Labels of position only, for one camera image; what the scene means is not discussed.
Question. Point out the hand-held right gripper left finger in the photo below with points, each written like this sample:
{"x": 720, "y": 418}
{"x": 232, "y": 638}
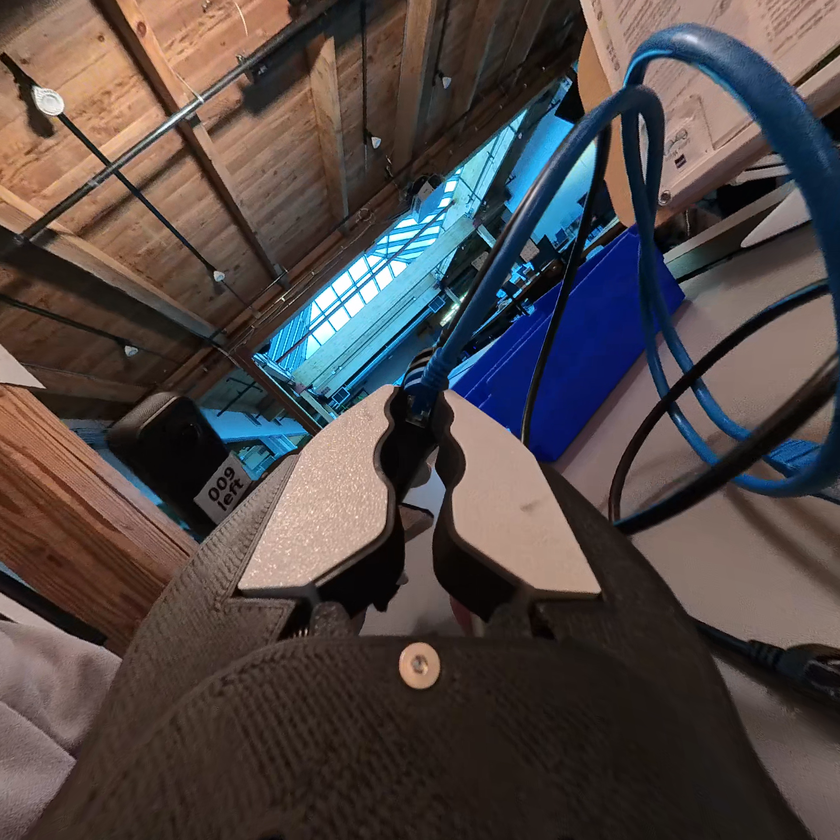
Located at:
{"x": 321, "y": 499}

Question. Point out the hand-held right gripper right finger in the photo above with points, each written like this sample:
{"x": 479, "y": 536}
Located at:
{"x": 512, "y": 512}

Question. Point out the grey desk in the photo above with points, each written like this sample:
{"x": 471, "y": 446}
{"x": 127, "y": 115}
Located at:
{"x": 722, "y": 577}

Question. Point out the white paper sheet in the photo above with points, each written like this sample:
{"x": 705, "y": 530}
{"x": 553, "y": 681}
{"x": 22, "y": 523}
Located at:
{"x": 13, "y": 371}

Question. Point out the blue plastic bin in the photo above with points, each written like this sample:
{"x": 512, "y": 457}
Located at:
{"x": 590, "y": 354}

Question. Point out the grey metal ceiling pipe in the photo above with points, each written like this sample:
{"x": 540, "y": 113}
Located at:
{"x": 157, "y": 128}

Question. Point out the person's grey sweatshirt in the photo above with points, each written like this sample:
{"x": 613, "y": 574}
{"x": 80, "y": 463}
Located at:
{"x": 33, "y": 722}

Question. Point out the round ceiling lamp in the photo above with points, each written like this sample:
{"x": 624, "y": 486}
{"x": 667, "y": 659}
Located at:
{"x": 47, "y": 100}

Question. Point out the white document stand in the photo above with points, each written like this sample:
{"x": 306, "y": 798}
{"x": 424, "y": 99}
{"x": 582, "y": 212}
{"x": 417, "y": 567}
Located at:
{"x": 787, "y": 220}

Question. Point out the printed instruction sheet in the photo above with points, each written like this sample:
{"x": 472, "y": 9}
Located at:
{"x": 689, "y": 131}

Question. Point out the instruction sheet on board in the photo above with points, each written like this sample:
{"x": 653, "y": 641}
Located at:
{"x": 597, "y": 62}

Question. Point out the wooden post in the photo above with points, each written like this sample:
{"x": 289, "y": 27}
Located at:
{"x": 65, "y": 492}

